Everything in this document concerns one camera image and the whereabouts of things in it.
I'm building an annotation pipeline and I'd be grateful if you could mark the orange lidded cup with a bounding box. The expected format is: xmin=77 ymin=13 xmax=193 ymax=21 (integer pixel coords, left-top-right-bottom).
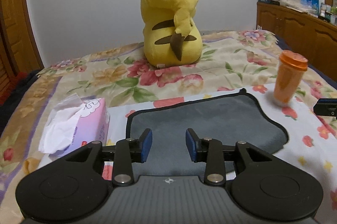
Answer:
xmin=273 ymin=50 xmax=308 ymax=106

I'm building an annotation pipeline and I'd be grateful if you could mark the wooden side cabinet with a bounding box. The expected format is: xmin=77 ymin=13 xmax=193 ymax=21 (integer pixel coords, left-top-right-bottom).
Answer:
xmin=257 ymin=2 xmax=337 ymax=81

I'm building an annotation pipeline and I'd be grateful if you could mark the pink tissue pack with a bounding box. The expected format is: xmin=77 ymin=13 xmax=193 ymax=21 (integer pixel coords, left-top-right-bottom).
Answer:
xmin=38 ymin=94 xmax=110 ymax=158

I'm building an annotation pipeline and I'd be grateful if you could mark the floral bed quilt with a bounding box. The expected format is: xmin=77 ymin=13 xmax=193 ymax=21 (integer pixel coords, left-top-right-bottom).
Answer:
xmin=1 ymin=30 xmax=336 ymax=223

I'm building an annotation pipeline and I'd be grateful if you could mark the blue picture box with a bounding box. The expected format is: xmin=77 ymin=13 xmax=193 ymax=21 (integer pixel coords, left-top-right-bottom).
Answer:
xmin=300 ymin=0 xmax=319 ymax=15

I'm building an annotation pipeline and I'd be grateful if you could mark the yellow Pikachu plush toy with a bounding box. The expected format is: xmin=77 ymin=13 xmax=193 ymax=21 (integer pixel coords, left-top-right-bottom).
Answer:
xmin=140 ymin=0 xmax=203 ymax=68

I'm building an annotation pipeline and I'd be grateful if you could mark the wooden door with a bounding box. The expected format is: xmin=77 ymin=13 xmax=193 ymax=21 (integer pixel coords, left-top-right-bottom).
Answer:
xmin=0 ymin=0 xmax=45 ymax=77

